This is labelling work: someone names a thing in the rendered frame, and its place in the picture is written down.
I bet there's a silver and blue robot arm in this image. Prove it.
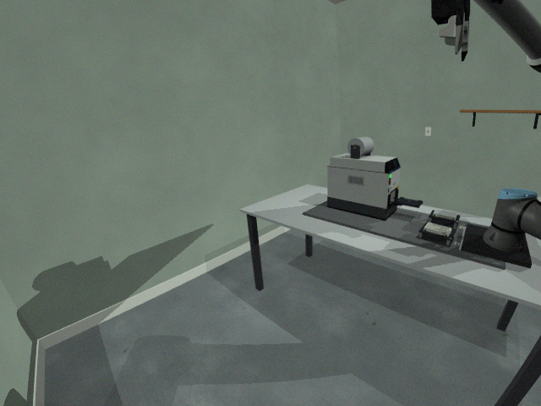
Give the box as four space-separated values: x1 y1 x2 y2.
473 0 541 253

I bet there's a grey cylinder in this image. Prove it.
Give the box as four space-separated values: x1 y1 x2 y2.
347 137 374 156

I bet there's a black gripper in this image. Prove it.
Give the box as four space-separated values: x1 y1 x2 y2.
431 0 470 61

